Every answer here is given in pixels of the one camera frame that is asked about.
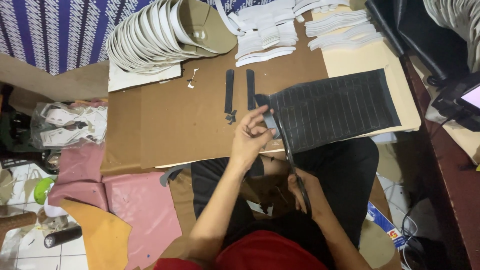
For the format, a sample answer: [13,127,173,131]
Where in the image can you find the person's right hand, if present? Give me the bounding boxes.
[287,168,332,222]

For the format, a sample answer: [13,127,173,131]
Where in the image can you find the person's left hand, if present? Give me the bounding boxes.
[229,104,277,172]

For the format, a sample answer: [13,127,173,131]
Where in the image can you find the black scissors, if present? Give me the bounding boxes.
[271,111,313,219]

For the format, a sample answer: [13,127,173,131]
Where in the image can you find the black marked material sheet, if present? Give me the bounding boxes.
[255,68,402,154]

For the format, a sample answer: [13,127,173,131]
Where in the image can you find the person's black trousers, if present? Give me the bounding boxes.
[190,137,380,252]

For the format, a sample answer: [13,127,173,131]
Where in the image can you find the person's red shirt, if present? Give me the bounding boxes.
[153,230,329,270]

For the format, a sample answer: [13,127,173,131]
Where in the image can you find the blue printed carton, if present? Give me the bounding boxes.
[365,202,407,250]

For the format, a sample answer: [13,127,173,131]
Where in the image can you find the black cut strip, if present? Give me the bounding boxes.
[224,69,235,115]
[246,69,256,111]

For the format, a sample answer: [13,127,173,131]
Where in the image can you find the brown cardboard work board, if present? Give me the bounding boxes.
[100,11,330,176]

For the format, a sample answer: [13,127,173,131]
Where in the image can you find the grey material scrap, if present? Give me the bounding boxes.
[160,163,192,187]

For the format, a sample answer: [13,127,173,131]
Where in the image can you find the cream paper sheet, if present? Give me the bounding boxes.
[312,5,422,136]

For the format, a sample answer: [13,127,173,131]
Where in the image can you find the white paper scrap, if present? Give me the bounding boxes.
[187,68,200,89]

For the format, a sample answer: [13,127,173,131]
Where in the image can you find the brown wooden table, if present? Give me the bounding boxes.
[399,52,480,270]

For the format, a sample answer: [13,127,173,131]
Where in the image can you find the pile of white cut strips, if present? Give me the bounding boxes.
[214,0,384,68]

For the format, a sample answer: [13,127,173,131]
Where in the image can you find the pink material sheet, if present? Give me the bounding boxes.
[48,142,183,270]

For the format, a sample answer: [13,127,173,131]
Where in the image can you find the phone on black holder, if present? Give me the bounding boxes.
[431,71,480,133]

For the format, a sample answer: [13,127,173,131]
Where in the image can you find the white board sheet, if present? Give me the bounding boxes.
[108,60,183,93]

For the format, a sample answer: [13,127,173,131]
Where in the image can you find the black bag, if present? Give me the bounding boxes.
[364,0,471,81]

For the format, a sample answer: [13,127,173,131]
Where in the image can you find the orange material sheet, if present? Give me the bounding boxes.
[60,198,133,270]

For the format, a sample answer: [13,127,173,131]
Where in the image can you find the stack of white visor pieces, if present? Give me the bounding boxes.
[106,0,238,75]

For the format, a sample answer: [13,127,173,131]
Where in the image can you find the clear bag of white scraps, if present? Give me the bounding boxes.
[30,102,108,150]

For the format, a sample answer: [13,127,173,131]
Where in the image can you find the black roll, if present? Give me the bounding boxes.
[43,226,83,249]

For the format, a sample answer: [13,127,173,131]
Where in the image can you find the green round object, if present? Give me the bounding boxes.
[34,177,56,205]

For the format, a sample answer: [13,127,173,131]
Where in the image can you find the blue patterned cloth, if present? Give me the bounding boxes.
[0,0,278,76]

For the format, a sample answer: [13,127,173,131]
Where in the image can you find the white cables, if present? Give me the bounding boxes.
[379,174,419,270]

